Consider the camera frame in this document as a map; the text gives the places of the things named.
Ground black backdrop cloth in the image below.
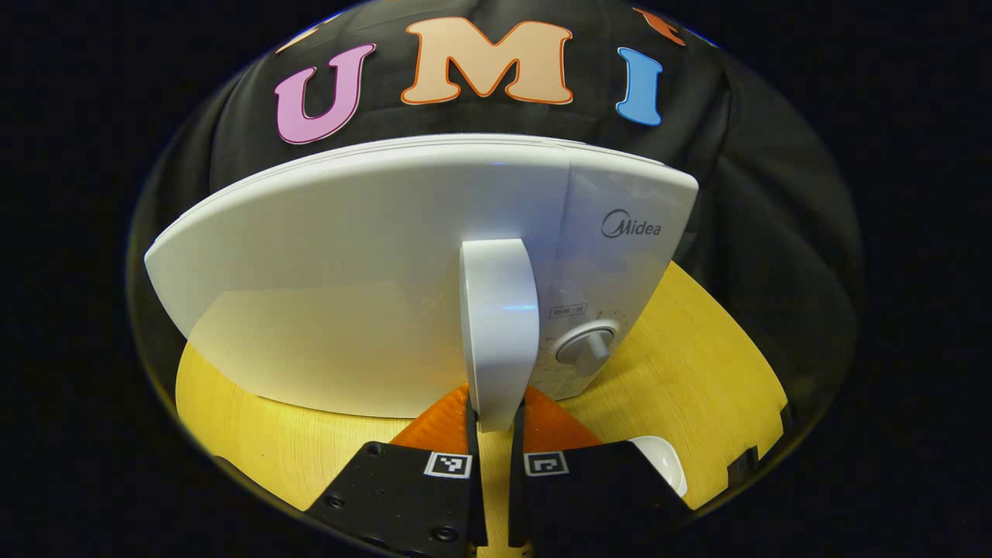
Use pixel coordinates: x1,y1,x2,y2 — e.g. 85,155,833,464
128,0,861,466

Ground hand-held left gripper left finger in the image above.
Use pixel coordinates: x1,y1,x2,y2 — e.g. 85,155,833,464
304,384,487,558

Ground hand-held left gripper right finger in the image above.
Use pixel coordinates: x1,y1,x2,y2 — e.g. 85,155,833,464
508,385,694,558

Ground white microwave oven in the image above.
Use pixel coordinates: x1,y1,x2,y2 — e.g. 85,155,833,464
144,133,700,432

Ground white square plate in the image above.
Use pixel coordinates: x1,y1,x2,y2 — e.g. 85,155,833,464
628,436,688,498

